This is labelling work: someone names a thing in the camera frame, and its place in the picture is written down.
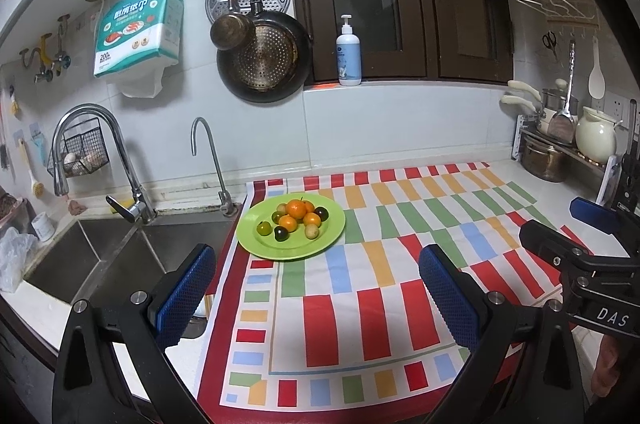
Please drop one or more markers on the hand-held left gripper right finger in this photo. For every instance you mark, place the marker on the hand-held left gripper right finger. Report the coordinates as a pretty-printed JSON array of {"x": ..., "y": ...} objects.
[{"x": 447, "y": 294}]

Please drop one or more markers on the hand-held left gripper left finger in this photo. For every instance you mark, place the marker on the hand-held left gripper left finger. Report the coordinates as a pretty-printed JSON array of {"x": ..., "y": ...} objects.
[{"x": 187, "y": 294}]

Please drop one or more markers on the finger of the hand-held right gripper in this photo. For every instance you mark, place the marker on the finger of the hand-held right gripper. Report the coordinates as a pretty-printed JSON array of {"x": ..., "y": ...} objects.
[
  {"x": 550, "y": 240},
  {"x": 595, "y": 215}
]

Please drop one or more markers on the dark green plum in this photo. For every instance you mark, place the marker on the dark green plum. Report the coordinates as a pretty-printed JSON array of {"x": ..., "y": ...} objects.
[{"x": 281, "y": 234}]

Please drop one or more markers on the green plate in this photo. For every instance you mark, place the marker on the green plate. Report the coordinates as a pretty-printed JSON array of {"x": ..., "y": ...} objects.
[{"x": 300, "y": 250}]

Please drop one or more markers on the large orange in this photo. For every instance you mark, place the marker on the large orange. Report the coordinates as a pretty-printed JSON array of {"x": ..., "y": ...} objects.
[{"x": 296, "y": 208}]

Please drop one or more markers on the yellow plum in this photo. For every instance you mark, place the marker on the yellow plum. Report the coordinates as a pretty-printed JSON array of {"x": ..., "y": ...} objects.
[{"x": 312, "y": 232}]

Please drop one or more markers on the small orange tangerine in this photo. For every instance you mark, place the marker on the small orange tangerine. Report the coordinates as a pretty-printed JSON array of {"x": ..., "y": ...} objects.
[{"x": 309, "y": 205}]

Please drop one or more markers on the person's right hand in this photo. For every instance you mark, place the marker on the person's right hand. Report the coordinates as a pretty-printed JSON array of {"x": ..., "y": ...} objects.
[{"x": 607, "y": 369}]

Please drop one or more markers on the lidded steel pot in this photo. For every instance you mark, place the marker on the lidded steel pot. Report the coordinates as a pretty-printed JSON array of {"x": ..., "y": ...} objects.
[{"x": 542, "y": 162}]

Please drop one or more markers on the cream ceramic jar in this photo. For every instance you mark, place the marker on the cream ceramic jar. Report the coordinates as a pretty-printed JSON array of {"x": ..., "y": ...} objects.
[{"x": 595, "y": 139}]

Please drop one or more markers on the steel sink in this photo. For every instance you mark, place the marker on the steel sink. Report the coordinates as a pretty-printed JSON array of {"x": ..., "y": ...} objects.
[{"x": 100, "y": 264}]

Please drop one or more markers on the steel spatula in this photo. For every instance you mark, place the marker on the steel spatula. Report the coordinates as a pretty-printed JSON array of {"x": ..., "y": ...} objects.
[{"x": 562, "y": 127}]

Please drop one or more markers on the slim steel faucet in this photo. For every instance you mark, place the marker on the slim steel faucet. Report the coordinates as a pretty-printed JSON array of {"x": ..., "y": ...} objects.
[{"x": 226, "y": 204}]

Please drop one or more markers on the striped colourful mat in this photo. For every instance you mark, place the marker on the striped colourful mat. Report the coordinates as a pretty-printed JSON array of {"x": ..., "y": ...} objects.
[{"x": 350, "y": 304}]

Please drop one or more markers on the tall steel faucet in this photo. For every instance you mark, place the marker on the tall steel faucet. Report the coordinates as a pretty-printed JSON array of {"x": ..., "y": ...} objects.
[{"x": 140, "y": 200}]

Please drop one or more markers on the metal countertop rack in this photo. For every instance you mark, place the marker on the metal countertop rack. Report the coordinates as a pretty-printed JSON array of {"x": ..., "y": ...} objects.
[{"x": 520, "y": 139}]

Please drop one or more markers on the white rice paddle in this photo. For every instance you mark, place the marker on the white rice paddle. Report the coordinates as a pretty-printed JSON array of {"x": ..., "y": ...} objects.
[{"x": 596, "y": 84}]

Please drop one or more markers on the pink scouring pad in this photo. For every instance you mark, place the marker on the pink scouring pad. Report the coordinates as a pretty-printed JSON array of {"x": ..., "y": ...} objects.
[{"x": 76, "y": 207}]

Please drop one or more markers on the white cup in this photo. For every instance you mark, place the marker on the white cup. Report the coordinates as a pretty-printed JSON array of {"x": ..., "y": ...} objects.
[{"x": 43, "y": 226}]

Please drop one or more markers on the crumpled plastic bag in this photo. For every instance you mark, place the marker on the crumpled plastic bag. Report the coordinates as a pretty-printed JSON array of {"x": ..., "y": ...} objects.
[{"x": 15, "y": 259}]

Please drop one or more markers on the black scissors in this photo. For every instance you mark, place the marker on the black scissors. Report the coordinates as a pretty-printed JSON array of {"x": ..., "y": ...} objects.
[{"x": 550, "y": 42}]

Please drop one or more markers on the white garlic bulb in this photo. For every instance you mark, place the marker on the white garlic bulb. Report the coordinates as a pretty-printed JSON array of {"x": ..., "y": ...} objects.
[{"x": 70, "y": 158}]

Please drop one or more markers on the yellow dish brush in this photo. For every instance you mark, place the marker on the yellow dish brush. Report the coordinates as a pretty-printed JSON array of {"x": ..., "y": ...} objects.
[{"x": 36, "y": 186}]

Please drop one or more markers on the black frying pan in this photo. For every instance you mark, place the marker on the black frying pan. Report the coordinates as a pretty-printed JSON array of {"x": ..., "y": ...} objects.
[{"x": 265, "y": 74}]

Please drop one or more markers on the white pump bottle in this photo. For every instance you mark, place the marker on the white pump bottle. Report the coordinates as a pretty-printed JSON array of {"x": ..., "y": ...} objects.
[{"x": 348, "y": 59}]

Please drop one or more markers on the yellow hanging scrubber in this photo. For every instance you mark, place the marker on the yellow hanging scrubber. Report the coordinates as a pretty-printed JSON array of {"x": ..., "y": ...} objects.
[{"x": 13, "y": 104}]

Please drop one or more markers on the paper towel pack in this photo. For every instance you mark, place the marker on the paper towel pack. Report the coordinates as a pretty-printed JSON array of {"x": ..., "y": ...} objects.
[{"x": 135, "y": 34}]

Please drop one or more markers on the metal water valve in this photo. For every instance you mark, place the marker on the metal water valve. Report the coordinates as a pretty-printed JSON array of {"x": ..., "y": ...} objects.
[{"x": 59, "y": 62}]

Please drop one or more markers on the small brass saucepan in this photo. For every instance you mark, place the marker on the small brass saucepan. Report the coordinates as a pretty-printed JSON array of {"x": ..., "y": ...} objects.
[{"x": 229, "y": 32}]

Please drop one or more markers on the white wall socket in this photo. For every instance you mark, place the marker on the white wall socket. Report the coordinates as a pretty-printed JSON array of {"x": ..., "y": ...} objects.
[{"x": 616, "y": 107}]

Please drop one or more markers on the wooden hook rail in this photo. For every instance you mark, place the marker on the wooden hook rail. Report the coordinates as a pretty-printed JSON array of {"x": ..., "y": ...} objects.
[{"x": 575, "y": 24}]

